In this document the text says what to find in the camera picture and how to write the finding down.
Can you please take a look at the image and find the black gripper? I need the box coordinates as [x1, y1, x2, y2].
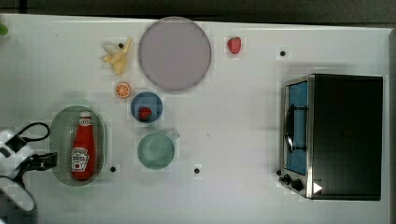
[20, 152, 57, 172]

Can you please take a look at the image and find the red ketchup bottle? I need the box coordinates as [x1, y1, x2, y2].
[71, 111, 96, 181]

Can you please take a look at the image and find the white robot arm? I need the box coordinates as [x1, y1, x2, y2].
[0, 130, 57, 224]

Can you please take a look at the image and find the green oval strainer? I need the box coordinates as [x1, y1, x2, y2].
[49, 105, 107, 187]

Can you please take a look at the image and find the toy orange slice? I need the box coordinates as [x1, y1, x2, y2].
[115, 82, 131, 99]

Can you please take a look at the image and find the red strawberry in bowl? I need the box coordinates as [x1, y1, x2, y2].
[138, 106, 152, 120]

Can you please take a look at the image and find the green cup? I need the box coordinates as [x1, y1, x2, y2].
[137, 132, 180, 170]

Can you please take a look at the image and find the small blue bowl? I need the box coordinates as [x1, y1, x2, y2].
[131, 91, 163, 123]

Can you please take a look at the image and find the peeled toy banana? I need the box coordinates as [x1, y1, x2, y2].
[103, 37, 133, 76]

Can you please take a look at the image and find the round grey plate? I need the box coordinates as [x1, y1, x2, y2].
[138, 17, 212, 91]

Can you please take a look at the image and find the red toy strawberry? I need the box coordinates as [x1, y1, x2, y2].
[227, 37, 242, 54]

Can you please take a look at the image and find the silver toaster oven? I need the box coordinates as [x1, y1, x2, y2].
[276, 74, 384, 201]

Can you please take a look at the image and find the black cable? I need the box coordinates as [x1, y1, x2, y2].
[17, 121, 51, 143]

